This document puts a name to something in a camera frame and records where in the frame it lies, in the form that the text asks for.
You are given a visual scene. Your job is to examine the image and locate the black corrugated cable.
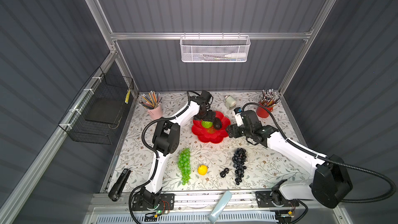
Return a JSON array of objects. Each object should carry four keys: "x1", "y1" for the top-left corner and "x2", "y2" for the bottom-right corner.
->
[
  {"x1": 241, "y1": 102, "x2": 397, "y2": 203},
  {"x1": 129, "y1": 90, "x2": 202, "y2": 224}
]

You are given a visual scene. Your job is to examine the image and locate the green custard apple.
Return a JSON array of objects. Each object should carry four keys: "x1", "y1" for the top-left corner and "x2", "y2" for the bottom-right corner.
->
[{"x1": 201, "y1": 120, "x2": 213, "y2": 129}]

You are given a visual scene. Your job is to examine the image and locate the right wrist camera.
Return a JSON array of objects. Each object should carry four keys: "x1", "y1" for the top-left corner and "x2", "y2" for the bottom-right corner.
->
[{"x1": 234, "y1": 107, "x2": 243, "y2": 127}]

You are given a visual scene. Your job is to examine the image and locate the coloured pencils in pink cup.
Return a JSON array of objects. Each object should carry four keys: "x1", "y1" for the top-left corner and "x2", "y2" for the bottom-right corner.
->
[{"x1": 140, "y1": 91, "x2": 162, "y2": 110}]

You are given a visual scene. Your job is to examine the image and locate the large black grape bunch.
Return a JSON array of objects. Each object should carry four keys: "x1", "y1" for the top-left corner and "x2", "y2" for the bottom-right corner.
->
[{"x1": 232, "y1": 148, "x2": 247, "y2": 186}]

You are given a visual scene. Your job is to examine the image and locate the left black corrugated cable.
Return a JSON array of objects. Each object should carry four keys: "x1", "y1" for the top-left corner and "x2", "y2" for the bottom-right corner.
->
[{"x1": 129, "y1": 90, "x2": 202, "y2": 224}]

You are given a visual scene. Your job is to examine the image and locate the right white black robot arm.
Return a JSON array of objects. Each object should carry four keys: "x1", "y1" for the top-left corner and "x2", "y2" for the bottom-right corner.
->
[{"x1": 226, "y1": 107, "x2": 353, "y2": 208}]

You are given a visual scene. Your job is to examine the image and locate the pale green pencil sharpener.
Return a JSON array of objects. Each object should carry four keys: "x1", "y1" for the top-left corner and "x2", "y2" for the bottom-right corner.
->
[{"x1": 225, "y1": 95, "x2": 237, "y2": 110}]

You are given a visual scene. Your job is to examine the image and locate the red pencil cup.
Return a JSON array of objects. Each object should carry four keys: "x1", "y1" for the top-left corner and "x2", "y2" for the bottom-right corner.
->
[{"x1": 256, "y1": 106, "x2": 274, "y2": 118}]

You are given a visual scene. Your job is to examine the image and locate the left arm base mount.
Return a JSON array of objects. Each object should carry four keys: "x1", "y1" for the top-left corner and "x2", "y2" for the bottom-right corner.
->
[{"x1": 131, "y1": 193, "x2": 175, "y2": 211}]

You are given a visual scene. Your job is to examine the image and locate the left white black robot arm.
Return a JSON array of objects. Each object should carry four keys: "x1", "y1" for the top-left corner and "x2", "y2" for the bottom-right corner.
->
[{"x1": 142, "y1": 90, "x2": 222, "y2": 195}]

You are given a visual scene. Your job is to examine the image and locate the small black grape cluster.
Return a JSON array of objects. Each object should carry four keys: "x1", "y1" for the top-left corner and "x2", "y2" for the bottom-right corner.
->
[{"x1": 219, "y1": 168, "x2": 230, "y2": 178}]

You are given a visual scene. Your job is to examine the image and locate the light blue flat tool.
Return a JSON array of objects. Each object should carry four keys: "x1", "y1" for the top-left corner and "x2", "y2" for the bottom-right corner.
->
[{"x1": 208, "y1": 190, "x2": 232, "y2": 224}]

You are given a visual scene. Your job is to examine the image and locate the white marker in basket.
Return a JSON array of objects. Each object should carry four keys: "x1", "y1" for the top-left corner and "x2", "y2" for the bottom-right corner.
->
[{"x1": 224, "y1": 52, "x2": 247, "y2": 60}]

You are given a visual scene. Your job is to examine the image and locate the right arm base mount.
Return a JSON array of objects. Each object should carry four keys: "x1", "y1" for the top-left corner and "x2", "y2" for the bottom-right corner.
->
[{"x1": 255, "y1": 190, "x2": 300, "y2": 208}]

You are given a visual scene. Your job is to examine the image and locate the pencils in red cup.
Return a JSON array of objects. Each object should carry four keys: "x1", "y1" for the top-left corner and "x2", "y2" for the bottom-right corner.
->
[{"x1": 260, "y1": 89, "x2": 281, "y2": 107}]

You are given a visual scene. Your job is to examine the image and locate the yellow lemon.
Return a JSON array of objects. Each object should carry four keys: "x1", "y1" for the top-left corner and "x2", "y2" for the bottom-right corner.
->
[{"x1": 198, "y1": 165, "x2": 208, "y2": 175}]

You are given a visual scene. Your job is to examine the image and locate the green grape bunch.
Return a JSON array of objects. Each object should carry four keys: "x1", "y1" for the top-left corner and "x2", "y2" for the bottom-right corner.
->
[{"x1": 177, "y1": 148, "x2": 191, "y2": 185}]

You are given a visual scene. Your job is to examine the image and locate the red flower fruit bowl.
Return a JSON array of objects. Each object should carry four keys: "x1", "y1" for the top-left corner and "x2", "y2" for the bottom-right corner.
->
[{"x1": 191, "y1": 111, "x2": 231, "y2": 144}]

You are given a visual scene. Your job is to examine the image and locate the black wire wall basket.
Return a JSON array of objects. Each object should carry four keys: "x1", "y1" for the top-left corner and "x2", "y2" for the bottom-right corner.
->
[{"x1": 59, "y1": 68, "x2": 134, "y2": 145}]

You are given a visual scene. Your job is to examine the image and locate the pink pencil cup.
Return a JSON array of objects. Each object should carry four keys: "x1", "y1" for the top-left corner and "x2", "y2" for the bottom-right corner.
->
[{"x1": 147, "y1": 103, "x2": 163, "y2": 120}]

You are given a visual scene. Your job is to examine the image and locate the black clamp tool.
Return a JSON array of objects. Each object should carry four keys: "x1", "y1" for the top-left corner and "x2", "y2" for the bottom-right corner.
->
[{"x1": 108, "y1": 168, "x2": 131, "y2": 202}]

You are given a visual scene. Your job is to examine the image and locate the white mesh wall basket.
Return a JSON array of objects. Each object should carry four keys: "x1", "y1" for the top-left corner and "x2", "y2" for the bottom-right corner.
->
[{"x1": 179, "y1": 34, "x2": 251, "y2": 63}]

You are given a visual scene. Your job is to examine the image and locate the right black corrugated cable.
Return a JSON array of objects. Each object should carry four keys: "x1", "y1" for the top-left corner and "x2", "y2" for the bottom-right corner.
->
[{"x1": 241, "y1": 102, "x2": 397, "y2": 203}]

